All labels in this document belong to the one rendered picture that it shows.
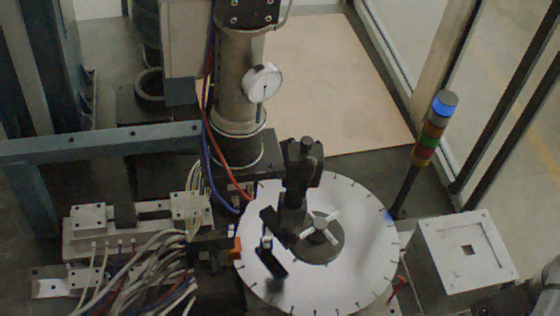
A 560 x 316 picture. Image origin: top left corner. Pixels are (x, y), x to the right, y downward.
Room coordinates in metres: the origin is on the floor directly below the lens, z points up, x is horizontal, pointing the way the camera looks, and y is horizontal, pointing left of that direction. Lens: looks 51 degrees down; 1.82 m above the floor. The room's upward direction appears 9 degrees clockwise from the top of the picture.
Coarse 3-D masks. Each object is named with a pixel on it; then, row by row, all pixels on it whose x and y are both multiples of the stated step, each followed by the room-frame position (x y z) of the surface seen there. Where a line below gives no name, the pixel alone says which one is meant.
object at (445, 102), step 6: (444, 90) 0.78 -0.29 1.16; (438, 96) 0.76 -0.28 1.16; (444, 96) 0.76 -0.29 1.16; (450, 96) 0.77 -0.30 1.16; (456, 96) 0.77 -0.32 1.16; (438, 102) 0.75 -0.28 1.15; (444, 102) 0.74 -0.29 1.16; (450, 102) 0.75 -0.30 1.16; (456, 102) 0.75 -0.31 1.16; (438, 108) 0.74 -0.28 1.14; (444, 108) 0.74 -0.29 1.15; (450, 108) 0.74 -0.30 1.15; (438, 114) 0.74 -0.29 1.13; (444, 114) 0.74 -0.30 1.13; (450, 114) 0.74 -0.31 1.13
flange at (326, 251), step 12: (324, 216) 0.58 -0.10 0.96; (300, 228) 0.54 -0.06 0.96; (336, 228) 0.56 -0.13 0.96; (300, 240) 0.52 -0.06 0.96; (312, 240) 0.52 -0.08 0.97; (324, 240) 0.52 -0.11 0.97; (300, 252) 0.49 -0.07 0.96; (312, 252) 0.50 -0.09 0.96; (324, 252) 0.50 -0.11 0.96; (336, 252) 0.51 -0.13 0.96
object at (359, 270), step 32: (320, 192) 0.64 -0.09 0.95; (352, 192) 0.66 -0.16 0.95; (256, 224) 0.54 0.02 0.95; (352, 224) 0.58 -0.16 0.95; (384, 224) 0.59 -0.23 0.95; (256, 256) 0.48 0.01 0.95; (288, 256) 0.49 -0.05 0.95; (352, 256) 0.51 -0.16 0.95; (384, 256) 0.52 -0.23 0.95; (256, 288) 0.41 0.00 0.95; (288, 288) 0.42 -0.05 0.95; (320, 288) 0.43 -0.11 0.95; (352, 288) 0.44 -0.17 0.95; (384, 288) 0.45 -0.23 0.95
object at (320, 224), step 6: (312, 216) 0.55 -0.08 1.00; (330, 216) 0.56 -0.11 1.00; (336, 216) 0.56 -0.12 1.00; (312, 222) 0.54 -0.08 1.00; (318, 222) 0.54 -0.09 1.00; (324, 222) 0.54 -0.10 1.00; (312, 228) 0.52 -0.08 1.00; (318, 228) 0.52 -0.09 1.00; (324, 228) 0.53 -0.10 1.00; (300, 234) 0.51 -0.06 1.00; (306, 234) 0.51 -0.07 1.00; (312, 234) 0.53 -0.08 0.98; (318, 234) 0.52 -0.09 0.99; (324, 234) 0.52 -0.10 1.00; (330, 234) 0.52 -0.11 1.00; (330, 240) 0.51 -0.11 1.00; (336, 240) 0.51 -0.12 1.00
